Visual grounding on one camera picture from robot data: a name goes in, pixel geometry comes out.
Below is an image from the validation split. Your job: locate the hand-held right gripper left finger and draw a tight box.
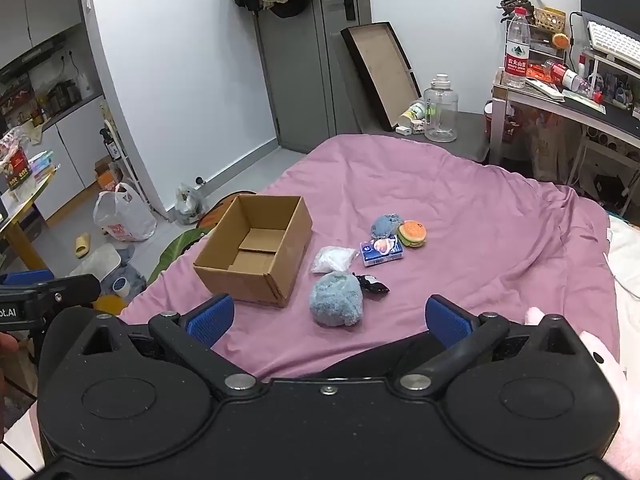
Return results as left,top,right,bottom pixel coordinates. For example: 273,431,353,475
75,294,263,401

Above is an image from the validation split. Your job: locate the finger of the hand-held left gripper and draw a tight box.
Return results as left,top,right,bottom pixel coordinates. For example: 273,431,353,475
1,269,55,287

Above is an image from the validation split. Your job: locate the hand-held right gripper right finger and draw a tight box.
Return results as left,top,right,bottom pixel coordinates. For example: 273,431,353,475
394,296,584,399

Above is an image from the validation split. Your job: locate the cardboard box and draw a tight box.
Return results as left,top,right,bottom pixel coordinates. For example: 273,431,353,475
193,194,314,308

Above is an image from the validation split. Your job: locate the black and white toy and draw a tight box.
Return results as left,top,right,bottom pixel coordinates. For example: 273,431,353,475
352,272,390,297

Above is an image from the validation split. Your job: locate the burger plush toy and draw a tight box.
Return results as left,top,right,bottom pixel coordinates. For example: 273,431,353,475
397,220,427,249

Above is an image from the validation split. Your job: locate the blue tissue packet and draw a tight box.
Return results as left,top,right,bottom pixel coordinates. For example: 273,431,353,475
360,237,405,267

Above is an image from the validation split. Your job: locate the blue denim plush toy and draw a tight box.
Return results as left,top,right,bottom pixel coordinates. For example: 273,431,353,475
370,214,405,240

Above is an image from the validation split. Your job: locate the blue fuzzy plush ball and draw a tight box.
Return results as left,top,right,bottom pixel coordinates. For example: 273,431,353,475
309,270,364,329

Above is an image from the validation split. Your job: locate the white fluffy plastic bag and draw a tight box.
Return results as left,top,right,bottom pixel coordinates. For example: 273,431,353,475
311,246,360,275

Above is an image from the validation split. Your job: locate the person's left hand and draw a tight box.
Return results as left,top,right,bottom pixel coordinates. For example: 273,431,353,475
0,333,21,398

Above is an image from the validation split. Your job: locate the yellow wooden table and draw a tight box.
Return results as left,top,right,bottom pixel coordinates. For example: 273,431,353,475
0,165,56,271

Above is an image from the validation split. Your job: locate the green leaf cartoon rug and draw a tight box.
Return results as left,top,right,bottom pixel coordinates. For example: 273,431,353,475
147,227,213,283

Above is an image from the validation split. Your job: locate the pink bedsheet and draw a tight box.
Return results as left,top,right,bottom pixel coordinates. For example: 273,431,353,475
120,134,621,381

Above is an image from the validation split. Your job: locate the grey plastic bag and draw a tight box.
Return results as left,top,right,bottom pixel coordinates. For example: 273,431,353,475
174,183,208,225

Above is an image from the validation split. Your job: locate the red snack bag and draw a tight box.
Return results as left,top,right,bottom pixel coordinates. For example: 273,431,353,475
0,127,36,191

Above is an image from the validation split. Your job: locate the small floor carton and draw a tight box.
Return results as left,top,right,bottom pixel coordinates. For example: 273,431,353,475
94,156,123,188

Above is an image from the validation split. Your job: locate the grey kitchen cabinet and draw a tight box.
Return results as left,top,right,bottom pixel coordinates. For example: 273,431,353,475
30,95,123,221

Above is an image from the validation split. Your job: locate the black spray bottle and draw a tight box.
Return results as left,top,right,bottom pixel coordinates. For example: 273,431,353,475
100,121,121,161

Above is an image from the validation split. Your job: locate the pink plush toy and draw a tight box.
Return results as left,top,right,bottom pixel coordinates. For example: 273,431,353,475
524,306,640,480

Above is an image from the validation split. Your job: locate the grey nightstand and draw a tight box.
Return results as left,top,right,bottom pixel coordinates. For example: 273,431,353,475
385,110,491,165

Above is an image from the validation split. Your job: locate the white pillow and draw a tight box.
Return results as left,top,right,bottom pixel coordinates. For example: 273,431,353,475
602,215,640,303

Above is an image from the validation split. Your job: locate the white jar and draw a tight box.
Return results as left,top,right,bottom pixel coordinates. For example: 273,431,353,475
397,101,426,128

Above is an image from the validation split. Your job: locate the large clear water jug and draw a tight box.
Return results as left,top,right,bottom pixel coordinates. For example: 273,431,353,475
423,74,459,143

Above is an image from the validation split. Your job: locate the grey door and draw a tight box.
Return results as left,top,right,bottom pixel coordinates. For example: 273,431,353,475
252,0,371,153

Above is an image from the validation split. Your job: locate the small red label bottle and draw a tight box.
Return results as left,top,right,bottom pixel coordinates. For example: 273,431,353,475
544,60,591,92

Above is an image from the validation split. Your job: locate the red label water bottle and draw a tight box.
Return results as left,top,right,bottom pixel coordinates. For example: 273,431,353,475
501,6,531,89

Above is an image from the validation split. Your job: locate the white drawer organizer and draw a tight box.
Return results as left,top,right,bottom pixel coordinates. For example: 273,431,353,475
527,25,568,61

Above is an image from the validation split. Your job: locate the yellow wicker basket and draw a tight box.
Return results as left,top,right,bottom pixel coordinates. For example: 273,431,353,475
534,6,567,28

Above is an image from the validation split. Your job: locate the white keyboard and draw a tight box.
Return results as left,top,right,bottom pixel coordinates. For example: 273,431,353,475
586,20,640,68

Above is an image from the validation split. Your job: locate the black picture frame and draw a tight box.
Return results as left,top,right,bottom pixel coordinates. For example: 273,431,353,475
341,22,422,132

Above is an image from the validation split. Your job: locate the white frame desk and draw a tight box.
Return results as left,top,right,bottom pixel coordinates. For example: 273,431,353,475
490,67,640,211

